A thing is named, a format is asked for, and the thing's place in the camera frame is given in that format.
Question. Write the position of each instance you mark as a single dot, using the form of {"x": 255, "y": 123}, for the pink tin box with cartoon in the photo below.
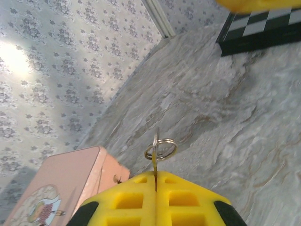
{"x": 70, "y": 174}

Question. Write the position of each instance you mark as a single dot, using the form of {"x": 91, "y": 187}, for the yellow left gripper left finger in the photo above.
{"x": 122, "y": 207}

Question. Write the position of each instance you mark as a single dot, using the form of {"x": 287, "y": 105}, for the aluminium frame corner post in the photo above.
{"x": 160, "y": 16}

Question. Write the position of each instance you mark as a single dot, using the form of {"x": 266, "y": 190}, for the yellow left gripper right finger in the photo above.
{"x": 188, "y": 207}

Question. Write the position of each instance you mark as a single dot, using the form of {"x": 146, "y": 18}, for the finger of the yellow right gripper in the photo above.
{"x": 258, "y": 4}

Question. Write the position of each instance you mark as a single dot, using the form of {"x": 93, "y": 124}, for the black and white chessboard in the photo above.
{"x": 256, "y": 30}

